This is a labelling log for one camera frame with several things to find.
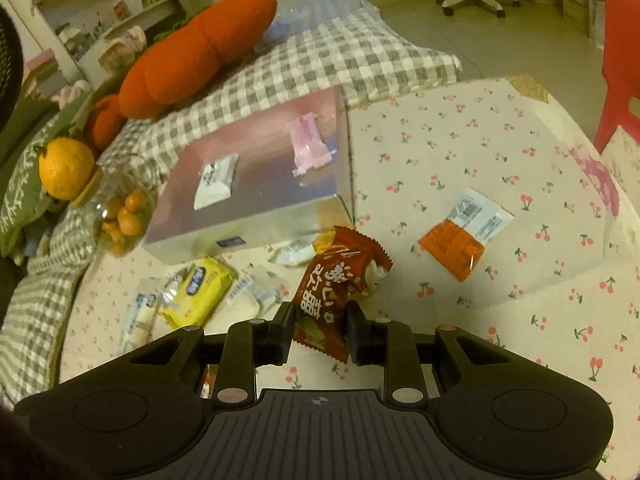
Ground glass jar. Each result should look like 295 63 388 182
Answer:
70 157 157 259

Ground red carrot plush pillow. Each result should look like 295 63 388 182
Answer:
118 0 279 120

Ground clear plastic bag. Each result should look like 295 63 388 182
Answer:
254 0 377 57

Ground green patterned pillow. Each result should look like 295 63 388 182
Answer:
0 92 96 257

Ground yellow snack packet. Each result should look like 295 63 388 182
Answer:
159 255 239 329

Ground pink snack packet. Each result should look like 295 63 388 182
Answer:
285 113 336 177

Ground red-brown snack packet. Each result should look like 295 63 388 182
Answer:
291 225 394 362

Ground grey checkered blanket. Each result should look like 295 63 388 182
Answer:
0 7 464 406

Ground red plastic chair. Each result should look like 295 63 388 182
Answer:
594 0 640 154

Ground black mesh fan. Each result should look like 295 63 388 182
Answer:
0 9 27 132

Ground pile of small oranges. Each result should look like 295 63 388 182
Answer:
100 187 154 256

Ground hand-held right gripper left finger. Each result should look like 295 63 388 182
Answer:
125 302 296 408

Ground orange and white snack packet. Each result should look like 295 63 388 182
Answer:
417 187 515 281

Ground clear pink storage box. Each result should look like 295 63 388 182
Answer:
144 87 357 267

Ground small orange plush toy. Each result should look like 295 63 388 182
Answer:
83 93 127 154

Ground orange fruit toy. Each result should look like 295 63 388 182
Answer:
38 137 96 200

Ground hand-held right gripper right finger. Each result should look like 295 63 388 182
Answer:
346 302 513 407

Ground white snack packet black print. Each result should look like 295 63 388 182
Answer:
193 154 239 211

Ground pink and white plush toy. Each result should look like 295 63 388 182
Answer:
106 24 149 62

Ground small pink plush toy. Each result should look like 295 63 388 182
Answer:
54 82 94 109

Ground white bookshelf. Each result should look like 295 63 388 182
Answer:
19 0 212 92

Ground yellow patterned cloth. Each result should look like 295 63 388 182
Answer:
509 74 552 104

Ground cherry print mat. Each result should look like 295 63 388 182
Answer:
60 76 640 467

